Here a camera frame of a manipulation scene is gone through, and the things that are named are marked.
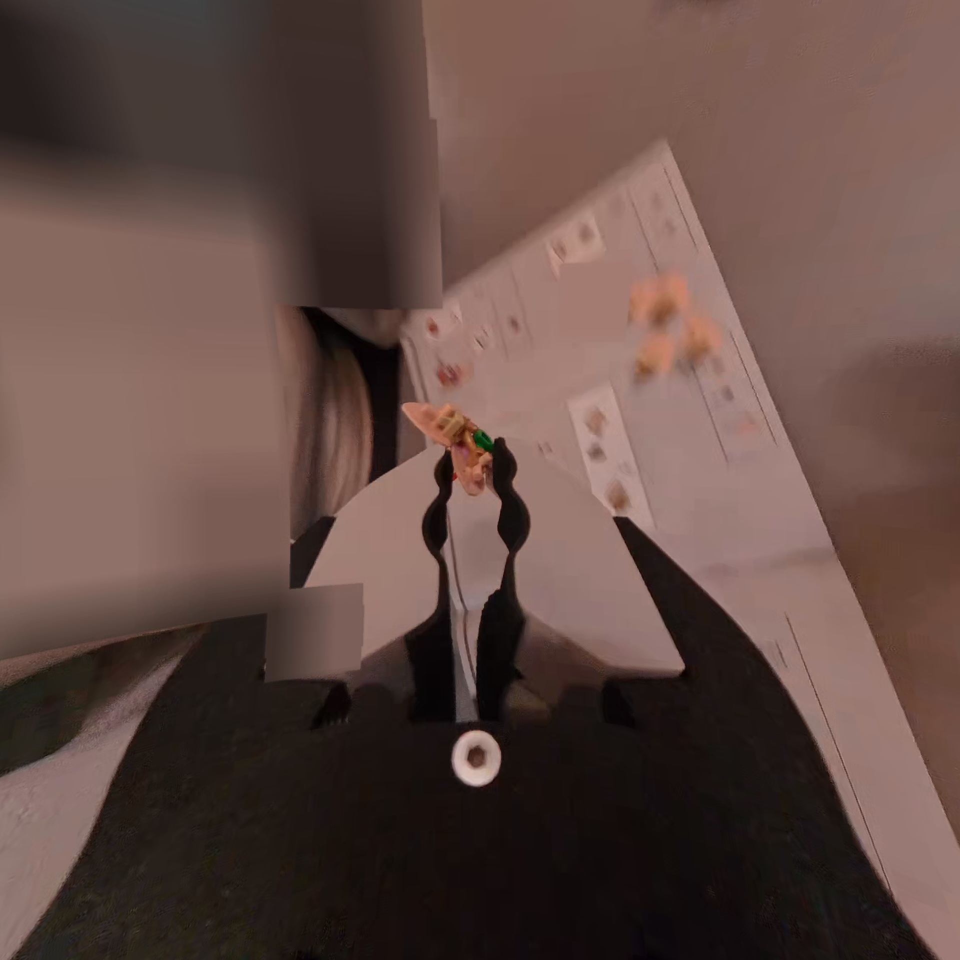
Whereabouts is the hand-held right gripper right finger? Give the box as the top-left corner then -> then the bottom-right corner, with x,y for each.
477,437 -> 689,723

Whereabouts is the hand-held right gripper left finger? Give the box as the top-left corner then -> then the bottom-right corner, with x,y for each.
303,450 -> 459,725

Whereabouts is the small toy brick model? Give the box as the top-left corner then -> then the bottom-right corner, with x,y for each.
401,401 -> 498,498

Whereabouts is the grey desk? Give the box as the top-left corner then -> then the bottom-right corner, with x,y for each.
421,0 -> 960,901

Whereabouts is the white instruction sheet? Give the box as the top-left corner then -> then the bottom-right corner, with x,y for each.
397,138 -> 960,960

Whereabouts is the tan toy brick assembly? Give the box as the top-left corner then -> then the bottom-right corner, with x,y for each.
628,271 -> 723,382

